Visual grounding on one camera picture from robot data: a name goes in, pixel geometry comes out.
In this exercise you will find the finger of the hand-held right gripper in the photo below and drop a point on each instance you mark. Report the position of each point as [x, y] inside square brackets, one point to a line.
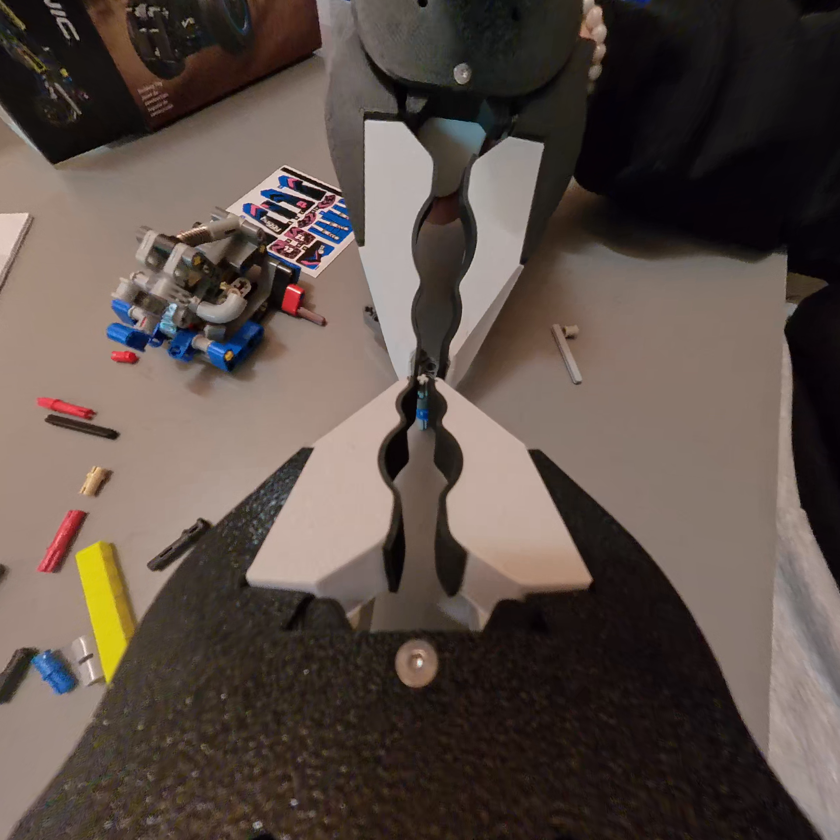
[505, 210]
[387, 210]

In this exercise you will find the short red plastic pin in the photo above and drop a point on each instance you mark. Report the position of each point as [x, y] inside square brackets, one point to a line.
[124, 356]

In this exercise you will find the blue plastic connector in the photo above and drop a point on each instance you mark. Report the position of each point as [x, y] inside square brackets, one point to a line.
[422, 413]

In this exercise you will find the white plastic pin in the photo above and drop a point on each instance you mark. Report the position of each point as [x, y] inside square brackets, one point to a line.
[87, 658]

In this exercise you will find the tan plastic pin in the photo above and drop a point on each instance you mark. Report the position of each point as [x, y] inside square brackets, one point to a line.
[96, 480]

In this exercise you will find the black plastic connector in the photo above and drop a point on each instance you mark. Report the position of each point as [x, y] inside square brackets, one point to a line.
[14, 673]

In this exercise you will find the red plastic axle pin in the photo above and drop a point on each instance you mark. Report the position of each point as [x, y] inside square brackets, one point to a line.
[65, 407]

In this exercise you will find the black plastic axle pin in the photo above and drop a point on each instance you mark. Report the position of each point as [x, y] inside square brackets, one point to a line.
[177, 544]

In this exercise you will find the blue plastic pin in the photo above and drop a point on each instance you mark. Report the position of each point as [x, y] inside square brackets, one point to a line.
[54, 671]

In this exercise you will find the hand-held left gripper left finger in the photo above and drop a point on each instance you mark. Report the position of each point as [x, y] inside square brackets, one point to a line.
[315, 525]

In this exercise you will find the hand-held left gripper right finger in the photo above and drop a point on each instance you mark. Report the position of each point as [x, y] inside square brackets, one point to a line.
[518, 525]

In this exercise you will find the light grey plastic axle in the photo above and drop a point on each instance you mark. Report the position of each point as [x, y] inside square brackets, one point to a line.
[569, 358]

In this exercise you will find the blue and pink sticker sheet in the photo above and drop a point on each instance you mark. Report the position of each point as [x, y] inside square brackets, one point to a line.
[282, 197]

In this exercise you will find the yellow plastic beam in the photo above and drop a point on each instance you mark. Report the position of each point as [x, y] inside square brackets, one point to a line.
[105, 610]

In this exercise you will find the black toy set box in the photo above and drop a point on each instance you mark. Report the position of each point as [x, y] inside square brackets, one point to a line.
[164, 59]

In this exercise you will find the black plastic axle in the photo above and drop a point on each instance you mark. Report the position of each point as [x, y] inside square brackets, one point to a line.
[82, 426]

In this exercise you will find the person's right forearm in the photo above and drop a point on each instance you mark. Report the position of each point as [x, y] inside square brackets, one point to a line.
[689, 131]

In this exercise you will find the white buggy picture booklet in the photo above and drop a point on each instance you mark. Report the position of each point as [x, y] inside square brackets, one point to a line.
[12, 246]

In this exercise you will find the long red plastic pin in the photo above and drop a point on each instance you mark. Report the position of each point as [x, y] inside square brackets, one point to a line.
[62, 541]

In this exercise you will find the toy buggy chassis assembly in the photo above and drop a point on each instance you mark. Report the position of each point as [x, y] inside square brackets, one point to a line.
[190, 289]

